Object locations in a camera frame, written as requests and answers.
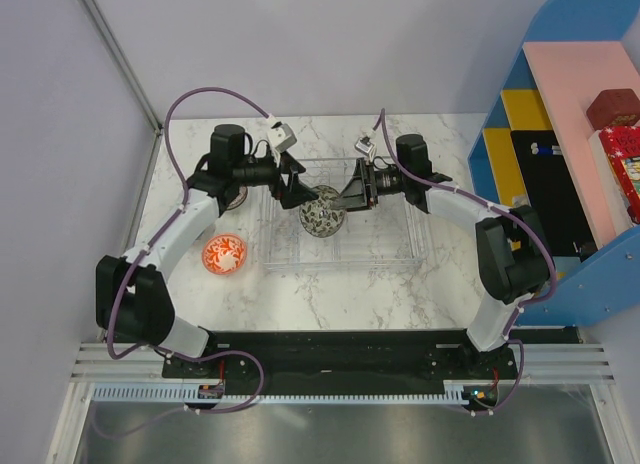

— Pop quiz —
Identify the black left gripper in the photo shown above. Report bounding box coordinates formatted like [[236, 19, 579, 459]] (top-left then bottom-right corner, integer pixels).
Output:
[[233, 148, 318, 209]]

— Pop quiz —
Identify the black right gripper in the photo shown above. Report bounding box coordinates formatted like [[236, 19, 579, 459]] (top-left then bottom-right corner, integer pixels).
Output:
[[331, 158, 409, 214]]

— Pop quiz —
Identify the red floral pattern bowl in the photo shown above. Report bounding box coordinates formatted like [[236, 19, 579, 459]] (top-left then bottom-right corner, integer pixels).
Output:
[[298, 185, 347, 238]]

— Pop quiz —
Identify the orange white floral bowl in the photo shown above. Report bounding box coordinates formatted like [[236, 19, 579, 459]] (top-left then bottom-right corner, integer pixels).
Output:
[[201, 233, 248, 275]]

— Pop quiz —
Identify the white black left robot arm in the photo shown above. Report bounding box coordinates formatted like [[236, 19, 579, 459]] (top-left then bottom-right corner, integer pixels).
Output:
[[95, 120, 318, 377]]

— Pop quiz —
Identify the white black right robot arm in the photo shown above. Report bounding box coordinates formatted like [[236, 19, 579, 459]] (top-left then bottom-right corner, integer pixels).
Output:
[[332, 134, 555, 378]]

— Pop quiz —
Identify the brown lattice pattern bowl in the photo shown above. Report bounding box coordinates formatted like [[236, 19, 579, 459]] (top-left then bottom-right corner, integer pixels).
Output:
[[226, 185, 248, 211]]

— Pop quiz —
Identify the blue toy shelf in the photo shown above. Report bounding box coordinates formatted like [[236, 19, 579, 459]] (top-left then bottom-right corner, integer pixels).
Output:
[[468, 0, 639, 327]]

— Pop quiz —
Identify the black board with markers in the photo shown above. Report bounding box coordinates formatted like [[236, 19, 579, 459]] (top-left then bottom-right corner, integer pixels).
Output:
[[510, 130, 596, 260]]

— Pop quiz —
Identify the red christmas tin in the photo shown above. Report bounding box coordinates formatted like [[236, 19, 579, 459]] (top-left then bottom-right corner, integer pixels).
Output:
[[599, 126, 639, 220]]

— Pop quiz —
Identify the dark red box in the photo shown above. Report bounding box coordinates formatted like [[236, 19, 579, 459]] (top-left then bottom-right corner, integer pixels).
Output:
[[586, 88, 640, 130]]

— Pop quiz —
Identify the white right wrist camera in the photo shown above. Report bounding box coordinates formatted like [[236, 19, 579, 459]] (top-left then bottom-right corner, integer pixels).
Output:
[[354, 135, 377, 162]]

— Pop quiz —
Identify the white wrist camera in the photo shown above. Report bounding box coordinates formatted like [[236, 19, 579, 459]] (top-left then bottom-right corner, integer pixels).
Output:
[[267, 116, 297, 153], [354, 135, 377, 162]]

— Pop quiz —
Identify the clear wire dish rack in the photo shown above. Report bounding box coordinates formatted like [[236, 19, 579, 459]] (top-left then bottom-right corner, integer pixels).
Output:
[[257, 190, 432, 272]]

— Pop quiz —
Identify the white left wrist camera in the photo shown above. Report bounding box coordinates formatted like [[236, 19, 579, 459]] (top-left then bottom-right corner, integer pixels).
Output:
[[267, 116, 297, 153]]

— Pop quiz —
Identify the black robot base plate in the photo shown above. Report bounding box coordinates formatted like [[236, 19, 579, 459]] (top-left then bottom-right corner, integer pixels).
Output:
[[161, 327, 584, 391]]

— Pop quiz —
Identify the white slotted cable duct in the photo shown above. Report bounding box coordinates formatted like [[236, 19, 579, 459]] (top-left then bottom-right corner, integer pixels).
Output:
[[91, 381, 499, 405]]

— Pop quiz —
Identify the aluminium rail frame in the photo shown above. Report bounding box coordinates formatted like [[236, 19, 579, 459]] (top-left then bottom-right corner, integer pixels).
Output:
[[46, 343, 639, 463]]

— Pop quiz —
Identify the aluminium corner post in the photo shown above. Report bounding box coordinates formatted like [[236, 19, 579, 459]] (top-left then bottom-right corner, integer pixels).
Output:
[[78, 0, 163, 136]]

